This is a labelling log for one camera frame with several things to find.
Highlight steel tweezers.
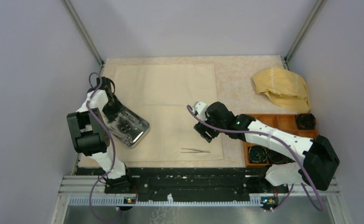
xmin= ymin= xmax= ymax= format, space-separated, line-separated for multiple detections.
xmin=180 ymin=148 xmax=210 ymax=154

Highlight steel instrument tray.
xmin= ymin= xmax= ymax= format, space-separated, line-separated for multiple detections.
xmin=105 ymin=107 xmax=150 ymax=148

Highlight cream cloth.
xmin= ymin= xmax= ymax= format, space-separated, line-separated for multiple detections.
xmin=112 ymin=64 xmax=223 ymax=162

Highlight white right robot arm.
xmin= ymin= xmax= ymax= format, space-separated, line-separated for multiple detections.
xmin=187 ymin=102 xmax=340 ymax=192

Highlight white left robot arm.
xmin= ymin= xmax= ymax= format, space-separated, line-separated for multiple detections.
xmin=66 ymin=77 xmax=134 ymax=193

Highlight steel surgical scissors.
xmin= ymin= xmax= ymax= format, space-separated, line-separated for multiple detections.
xmin=121 ymin=122 xmax=139 ymax=134

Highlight dark patterned fabric roll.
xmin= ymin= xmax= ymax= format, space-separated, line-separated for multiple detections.
xmin=248 ymin=145 xmax=268 ymax=164

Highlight wooden compartment tray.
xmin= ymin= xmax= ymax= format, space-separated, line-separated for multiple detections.
xmin=243 ymin=114 xmax=318 ymax=168

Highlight yellow crumpled cloth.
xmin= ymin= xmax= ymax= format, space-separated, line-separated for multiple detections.
xmin=252 ymin=67 xmax=311 ymax=113

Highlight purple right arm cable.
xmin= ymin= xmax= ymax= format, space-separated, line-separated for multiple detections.
xmin=186 ymin=104 xmax=325 ymax=212

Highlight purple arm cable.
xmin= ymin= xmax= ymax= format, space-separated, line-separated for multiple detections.
xmin=186 ymin=104 xmax=325 ymax=212
xmin=86 ymin=72 xmax=122 ymax=223

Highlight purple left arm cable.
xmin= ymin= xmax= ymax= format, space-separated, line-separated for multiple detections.
xmin=86 ymin=72 xmax=122 ymax=223

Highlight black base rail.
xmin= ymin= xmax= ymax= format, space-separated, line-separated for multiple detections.
xmin=76 ymin=167 xmax=323 ymax=195

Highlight aluminium frame rail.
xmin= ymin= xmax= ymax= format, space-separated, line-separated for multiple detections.
xmin=51 ymin=169 xmax=353 ymax=224

